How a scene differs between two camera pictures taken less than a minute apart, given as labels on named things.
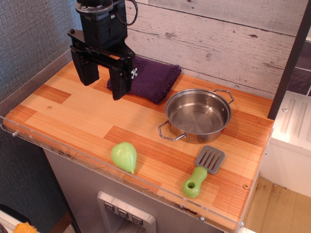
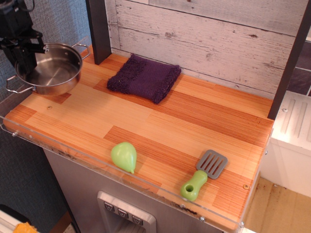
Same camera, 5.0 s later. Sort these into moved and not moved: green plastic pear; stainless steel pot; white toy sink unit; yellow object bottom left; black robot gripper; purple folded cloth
Moved: black robot gripper; stainless steel pot
Not moved: white toy sink unit; yellow object bottom left; green plastic pear; purple folded cloth
